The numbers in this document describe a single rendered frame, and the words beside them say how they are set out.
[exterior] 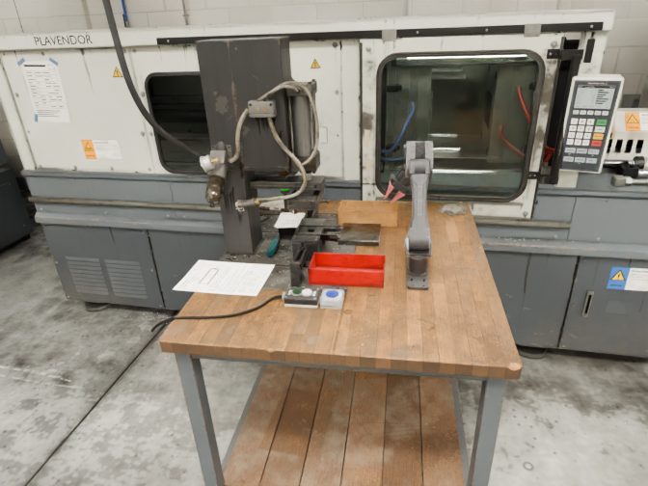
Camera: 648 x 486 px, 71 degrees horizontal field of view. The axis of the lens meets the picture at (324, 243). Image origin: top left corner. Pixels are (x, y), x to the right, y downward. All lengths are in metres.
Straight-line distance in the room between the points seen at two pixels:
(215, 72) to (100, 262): 1.84
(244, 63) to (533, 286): 1.73
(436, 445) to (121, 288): 2.12
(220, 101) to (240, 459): 1.30
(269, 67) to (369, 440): 1.41
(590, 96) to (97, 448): 2.54
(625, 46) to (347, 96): 2.78
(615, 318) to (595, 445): 0.63
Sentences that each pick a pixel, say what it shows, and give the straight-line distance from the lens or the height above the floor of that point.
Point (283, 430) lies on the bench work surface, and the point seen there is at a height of 0.22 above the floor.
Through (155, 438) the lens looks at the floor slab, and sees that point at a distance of 2.41.
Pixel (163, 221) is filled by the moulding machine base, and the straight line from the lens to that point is 2.74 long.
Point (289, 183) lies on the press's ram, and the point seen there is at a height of 1.18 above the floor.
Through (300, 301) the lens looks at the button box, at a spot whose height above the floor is 0.92.
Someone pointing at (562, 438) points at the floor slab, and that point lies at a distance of 2.43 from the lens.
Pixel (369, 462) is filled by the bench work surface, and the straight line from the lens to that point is 1.89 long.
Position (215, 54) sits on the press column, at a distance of 1.59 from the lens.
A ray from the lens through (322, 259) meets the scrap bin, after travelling 1.62.
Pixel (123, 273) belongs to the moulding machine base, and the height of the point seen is 0.33.
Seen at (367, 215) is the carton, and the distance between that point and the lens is 1.93.
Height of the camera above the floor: 1.70
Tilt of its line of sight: 26 degrees down
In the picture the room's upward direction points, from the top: 3 degrees counter-clockwise
